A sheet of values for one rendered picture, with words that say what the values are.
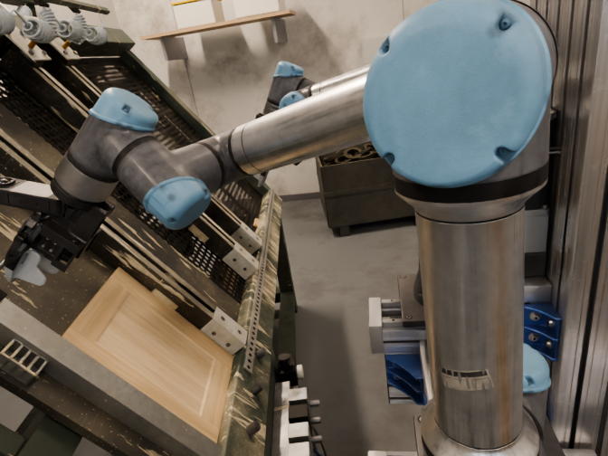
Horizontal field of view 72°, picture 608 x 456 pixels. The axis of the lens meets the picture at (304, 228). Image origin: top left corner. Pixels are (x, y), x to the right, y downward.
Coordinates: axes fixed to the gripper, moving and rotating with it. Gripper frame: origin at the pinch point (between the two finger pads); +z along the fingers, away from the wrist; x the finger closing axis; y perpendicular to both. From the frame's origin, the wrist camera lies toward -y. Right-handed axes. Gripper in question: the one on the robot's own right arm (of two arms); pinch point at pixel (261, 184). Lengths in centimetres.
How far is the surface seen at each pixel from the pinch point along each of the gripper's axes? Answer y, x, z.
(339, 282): -58, -158, 118
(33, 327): 23, 65, 16
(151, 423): -2, 65, 29
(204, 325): -0.4, 28.7, 34.4
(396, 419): -91, -30, 101
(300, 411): -34, 36, 45
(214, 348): -5, 31, 39
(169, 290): 11.1, 29.9, 26.4
